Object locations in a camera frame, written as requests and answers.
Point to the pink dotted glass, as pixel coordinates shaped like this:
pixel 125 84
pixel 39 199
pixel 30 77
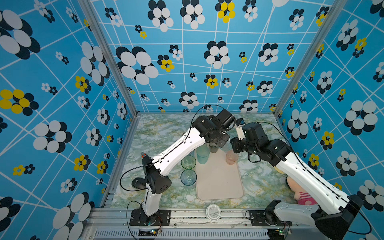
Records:
pixel 231 157

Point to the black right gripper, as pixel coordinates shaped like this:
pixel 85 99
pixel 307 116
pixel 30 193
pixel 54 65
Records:
pixel 235 144

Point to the clear dotted glass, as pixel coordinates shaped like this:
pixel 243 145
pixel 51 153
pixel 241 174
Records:
pixel 227 147

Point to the teal glass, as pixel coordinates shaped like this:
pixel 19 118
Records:
pixel 203 153

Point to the aluminium corner post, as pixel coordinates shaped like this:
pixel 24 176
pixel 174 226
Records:
pixel 102 41
pixel 334 12

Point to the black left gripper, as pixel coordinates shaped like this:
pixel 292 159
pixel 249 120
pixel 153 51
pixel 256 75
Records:
pixel 226 138

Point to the small grey glass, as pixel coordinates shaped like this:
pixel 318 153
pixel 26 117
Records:
pixel 213 147

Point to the green short glass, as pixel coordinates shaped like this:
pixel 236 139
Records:
pixel 189 162

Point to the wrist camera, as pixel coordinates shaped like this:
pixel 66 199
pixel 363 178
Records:
pixel 224 119
pixel 251 132

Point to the beige plastic tray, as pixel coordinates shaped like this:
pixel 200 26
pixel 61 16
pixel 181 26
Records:
pixel 217 180

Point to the pink plush doll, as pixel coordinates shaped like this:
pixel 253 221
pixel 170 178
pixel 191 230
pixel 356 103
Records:
pixel 301 196

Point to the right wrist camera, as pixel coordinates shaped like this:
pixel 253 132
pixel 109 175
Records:
pixel 251 132

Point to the black computer mouse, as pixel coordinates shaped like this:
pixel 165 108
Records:
pixel 139 183

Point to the aluminium front rail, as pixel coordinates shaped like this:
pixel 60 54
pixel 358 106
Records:
pixel 185 224

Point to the aluminium corner post left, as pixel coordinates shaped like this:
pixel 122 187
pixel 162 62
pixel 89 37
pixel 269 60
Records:
pixel 102 41

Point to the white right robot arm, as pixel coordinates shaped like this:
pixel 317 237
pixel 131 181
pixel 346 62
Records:
pixel 334 210

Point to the aluminium corner post right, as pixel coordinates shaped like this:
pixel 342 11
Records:
pixel 334 12

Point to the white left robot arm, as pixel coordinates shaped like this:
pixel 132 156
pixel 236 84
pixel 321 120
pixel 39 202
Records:
pixel 203 130

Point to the blue glass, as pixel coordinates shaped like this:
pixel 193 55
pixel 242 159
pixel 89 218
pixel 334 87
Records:
pixel 188 177

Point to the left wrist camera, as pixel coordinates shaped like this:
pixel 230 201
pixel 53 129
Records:
pixel 224 119

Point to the white round lid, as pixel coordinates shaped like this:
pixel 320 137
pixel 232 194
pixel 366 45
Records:
pixel 213 212

